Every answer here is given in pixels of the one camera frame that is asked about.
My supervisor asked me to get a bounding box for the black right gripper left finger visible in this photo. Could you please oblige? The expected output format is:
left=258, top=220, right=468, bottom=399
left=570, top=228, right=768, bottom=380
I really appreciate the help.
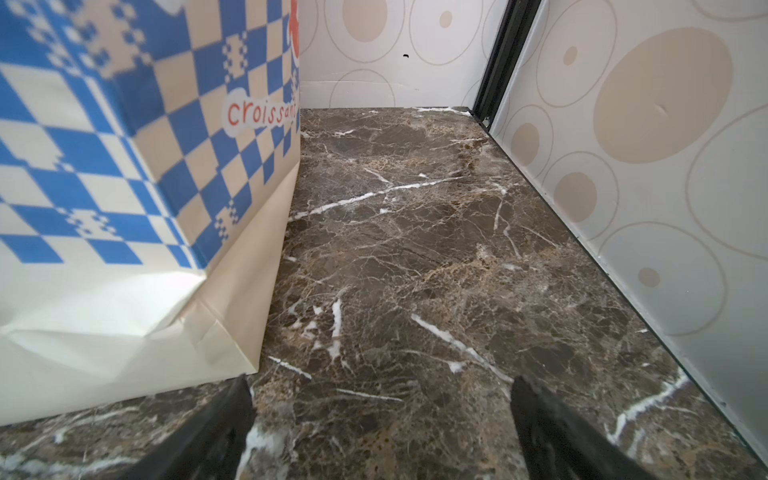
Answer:
left=122, top=375, right=256, bottom=480

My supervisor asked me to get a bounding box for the blue checkered paper bag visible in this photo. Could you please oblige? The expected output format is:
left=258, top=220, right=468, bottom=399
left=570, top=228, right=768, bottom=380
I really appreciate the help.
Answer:
left=1, top=1, right=300, bottom=425

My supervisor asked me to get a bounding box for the black corner frame post right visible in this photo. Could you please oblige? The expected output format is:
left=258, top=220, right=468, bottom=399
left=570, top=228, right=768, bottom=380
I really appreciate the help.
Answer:
left=471, top=0, right=541, bottom=131

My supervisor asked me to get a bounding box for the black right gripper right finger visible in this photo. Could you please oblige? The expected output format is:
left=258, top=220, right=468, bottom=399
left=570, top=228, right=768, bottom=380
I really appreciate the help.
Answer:
left=510, top=375, right=655, bottom=480

